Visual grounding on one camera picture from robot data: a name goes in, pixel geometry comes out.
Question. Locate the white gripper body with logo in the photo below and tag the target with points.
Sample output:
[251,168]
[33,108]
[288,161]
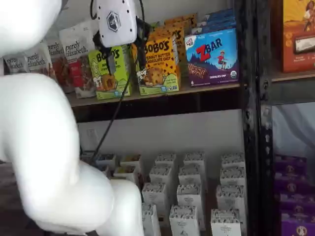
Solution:
[115,22]

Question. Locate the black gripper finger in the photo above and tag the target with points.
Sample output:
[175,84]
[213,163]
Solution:
[142,46]
[112,62]

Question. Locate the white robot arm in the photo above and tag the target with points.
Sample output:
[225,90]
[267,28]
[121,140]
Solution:
[37,147]

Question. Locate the orange Bobo's peanut butter box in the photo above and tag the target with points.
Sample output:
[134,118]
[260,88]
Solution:
[177,44]
[160,64]
[180,20]

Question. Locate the lime green Bobo's box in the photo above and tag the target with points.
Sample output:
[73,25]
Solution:
[103,86]

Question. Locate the wooden shelf board with Bobo's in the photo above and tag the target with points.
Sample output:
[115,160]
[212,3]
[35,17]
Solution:
[187,91]

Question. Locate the blue Zbar chocolate chip box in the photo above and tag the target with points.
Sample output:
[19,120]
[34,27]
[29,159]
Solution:
[219,15]
[216,26]
[211,59]

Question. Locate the wooden shelf board, neighbouring rack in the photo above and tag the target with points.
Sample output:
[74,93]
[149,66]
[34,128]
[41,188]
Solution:
[292,76]

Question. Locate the orange box with figure print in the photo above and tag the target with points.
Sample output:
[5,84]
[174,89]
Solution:
[297,37]

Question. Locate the purple snack box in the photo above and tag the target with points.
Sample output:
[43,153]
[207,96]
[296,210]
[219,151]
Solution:
[299,225]
[292,183]
[290,163]
[297,204]

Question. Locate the white Purely Elizabeth granola bag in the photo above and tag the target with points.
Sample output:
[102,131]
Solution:
[78,61]
[59,66]
[37,61]
[14,64]

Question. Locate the white carton with colourful print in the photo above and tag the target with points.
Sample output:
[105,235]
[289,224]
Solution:
[125,173]
[106,159]
[130,161]

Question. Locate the white patterned carton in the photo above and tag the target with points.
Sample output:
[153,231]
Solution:
[233,161]
[189,196]
[190,175]
[161,175]
[226,223]
[230,197]
[150,221]
[166,161]
[184,221]
[154,195]
[233,177]
[194,160]

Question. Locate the black metal shelf frame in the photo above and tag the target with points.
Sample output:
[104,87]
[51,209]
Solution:
[248,123]

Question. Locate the grey metal shelf frame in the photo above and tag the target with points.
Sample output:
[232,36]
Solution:
[290,93]

